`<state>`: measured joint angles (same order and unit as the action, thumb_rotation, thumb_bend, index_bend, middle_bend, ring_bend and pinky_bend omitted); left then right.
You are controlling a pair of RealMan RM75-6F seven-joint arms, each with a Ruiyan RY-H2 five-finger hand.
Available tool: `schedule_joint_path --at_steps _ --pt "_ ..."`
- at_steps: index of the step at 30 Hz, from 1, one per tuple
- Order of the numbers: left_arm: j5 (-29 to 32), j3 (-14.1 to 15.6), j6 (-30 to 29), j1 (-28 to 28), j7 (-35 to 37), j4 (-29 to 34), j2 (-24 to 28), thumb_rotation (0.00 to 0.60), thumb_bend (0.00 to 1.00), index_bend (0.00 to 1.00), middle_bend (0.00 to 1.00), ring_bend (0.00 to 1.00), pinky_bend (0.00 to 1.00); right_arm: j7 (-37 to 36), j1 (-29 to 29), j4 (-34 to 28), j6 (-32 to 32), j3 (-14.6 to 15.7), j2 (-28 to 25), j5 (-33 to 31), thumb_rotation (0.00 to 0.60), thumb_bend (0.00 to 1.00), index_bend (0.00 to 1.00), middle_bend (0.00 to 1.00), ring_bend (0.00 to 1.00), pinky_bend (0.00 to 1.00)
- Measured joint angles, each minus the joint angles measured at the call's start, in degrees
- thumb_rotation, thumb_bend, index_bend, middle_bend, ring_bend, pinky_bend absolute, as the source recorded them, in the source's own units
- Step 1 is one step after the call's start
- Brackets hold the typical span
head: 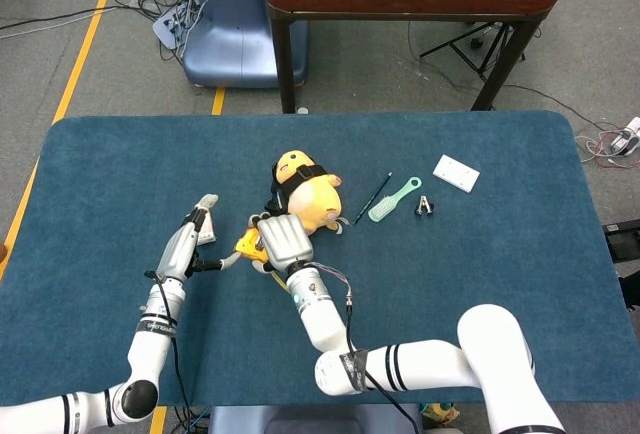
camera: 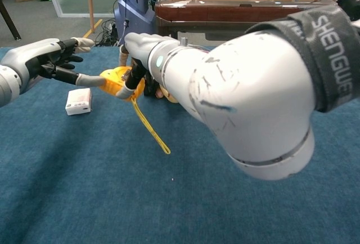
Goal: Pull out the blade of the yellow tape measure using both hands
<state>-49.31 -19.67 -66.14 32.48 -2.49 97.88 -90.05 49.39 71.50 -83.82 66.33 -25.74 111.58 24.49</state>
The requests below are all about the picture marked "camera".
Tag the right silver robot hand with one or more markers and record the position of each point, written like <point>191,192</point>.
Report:
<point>140,45</point>

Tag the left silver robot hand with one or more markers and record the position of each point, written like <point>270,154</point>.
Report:
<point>36,58</point>

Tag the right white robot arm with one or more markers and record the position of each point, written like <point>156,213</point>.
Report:
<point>253,100</point>

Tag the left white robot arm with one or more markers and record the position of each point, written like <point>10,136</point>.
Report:
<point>7,86</point>

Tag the yellow plush toy with harness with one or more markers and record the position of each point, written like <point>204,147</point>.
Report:
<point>153,88</point>

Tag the dark wooden furniture leg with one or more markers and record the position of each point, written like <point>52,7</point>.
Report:
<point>9,20</point>

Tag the small white box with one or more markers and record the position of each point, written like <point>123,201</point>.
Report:
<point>78,103</point>

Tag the wooden pole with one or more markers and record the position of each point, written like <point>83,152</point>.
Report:
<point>90,2</point>

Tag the brown wooden mahjong table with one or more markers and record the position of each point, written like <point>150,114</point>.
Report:
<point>213,10</point>

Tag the blue table cloth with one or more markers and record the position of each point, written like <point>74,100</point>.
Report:
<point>84,185</point>

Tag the black bag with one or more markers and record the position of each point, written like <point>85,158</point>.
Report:
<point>351,6</point>

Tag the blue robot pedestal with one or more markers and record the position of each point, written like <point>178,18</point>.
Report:
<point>135,16</point>

